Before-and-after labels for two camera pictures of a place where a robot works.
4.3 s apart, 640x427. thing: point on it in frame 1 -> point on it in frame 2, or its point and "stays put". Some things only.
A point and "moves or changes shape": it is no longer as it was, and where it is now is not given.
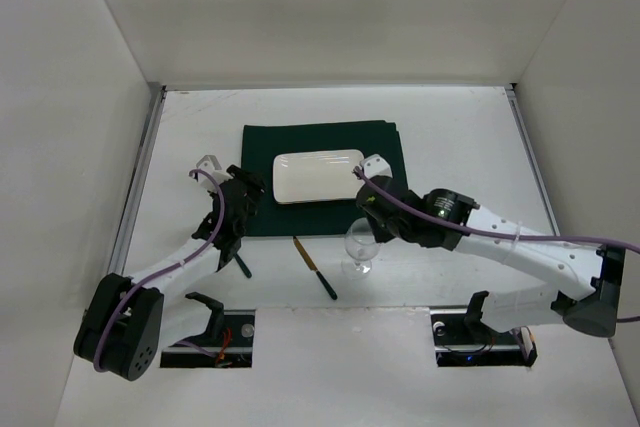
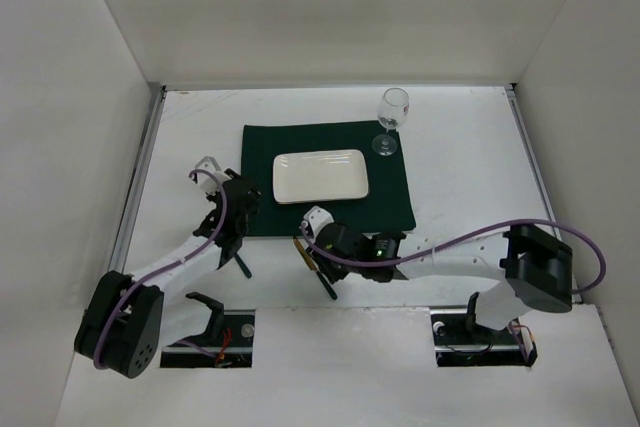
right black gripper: [378, 223] -> [325, 259]
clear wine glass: [361, 247] moves or changes shape
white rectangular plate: [316, 175] stays put
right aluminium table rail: [512, 92] stays put
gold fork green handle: [244, 268] stays put
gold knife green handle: [312, 267] stays put
